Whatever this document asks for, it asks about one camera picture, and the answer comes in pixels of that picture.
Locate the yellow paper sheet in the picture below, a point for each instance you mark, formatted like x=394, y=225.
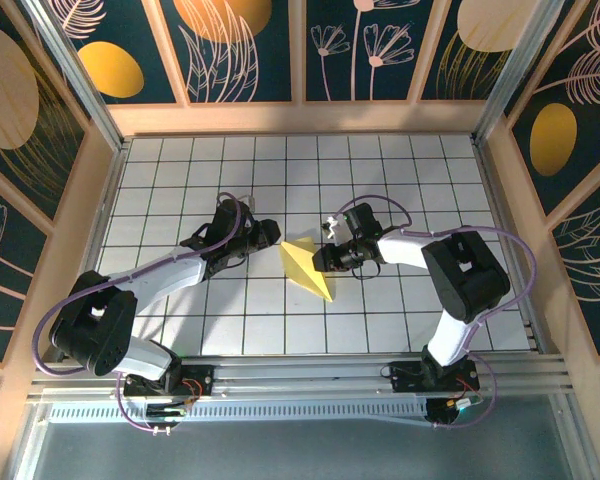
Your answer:
x=300, y=262

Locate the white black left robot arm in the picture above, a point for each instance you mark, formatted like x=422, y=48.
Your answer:
x=175, y=274

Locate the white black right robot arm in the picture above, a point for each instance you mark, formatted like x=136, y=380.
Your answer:
x=450, y=335

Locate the grey metal sheet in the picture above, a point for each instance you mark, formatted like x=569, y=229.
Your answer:
x=300, y=455

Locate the small circuit board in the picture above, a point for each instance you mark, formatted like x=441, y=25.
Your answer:
x=462, y=404

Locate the aluminium rail beam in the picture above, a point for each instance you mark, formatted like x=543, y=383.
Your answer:
x=305, y=372

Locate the aluminium side rail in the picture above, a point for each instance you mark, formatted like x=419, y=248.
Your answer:
x=111, y=190
x=497, y=200

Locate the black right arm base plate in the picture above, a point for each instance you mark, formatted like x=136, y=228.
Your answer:
x=405, y=377

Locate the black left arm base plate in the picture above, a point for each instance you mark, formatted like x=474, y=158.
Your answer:
x=200, y=377

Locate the aluminium corner post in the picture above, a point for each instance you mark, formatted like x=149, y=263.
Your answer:
x=82, y=85
x=517, y=75

